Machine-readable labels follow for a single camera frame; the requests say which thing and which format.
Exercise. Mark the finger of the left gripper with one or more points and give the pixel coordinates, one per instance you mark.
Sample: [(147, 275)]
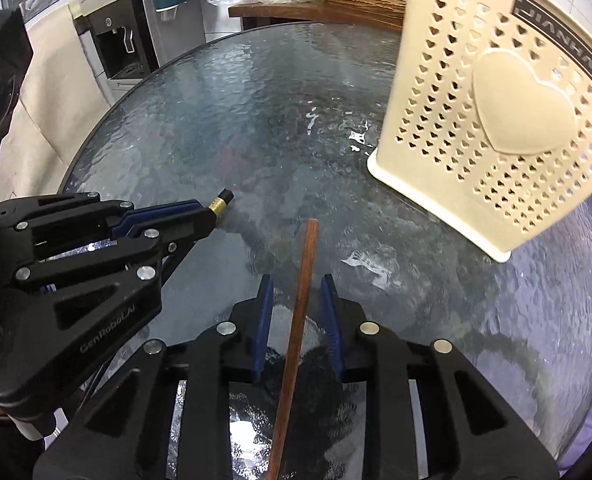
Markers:
[(152, 213), (178, 232)]

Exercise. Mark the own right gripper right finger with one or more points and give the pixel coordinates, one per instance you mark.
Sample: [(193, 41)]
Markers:
[(430, 414)]

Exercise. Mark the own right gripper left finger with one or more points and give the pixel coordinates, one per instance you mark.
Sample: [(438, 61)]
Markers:
[(123, 432)]

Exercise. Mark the brown wooden chopstick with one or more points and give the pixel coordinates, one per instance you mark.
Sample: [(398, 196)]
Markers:
[(294, 347)]

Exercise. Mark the black chopstick gold band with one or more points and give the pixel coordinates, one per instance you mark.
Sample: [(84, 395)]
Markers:
[(220, 203)]

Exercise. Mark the beige cloth cover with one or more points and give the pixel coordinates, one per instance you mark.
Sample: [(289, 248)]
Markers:
[(59, 104)]

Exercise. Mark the round glass table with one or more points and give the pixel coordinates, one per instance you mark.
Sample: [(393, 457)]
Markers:
[(286, 117)]

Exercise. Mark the water dispenser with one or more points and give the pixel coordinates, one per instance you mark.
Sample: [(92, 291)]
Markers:
[(127, 40)]

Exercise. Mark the cream perforated utensil holder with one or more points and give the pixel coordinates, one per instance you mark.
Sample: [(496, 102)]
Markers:
[(489, 119)]

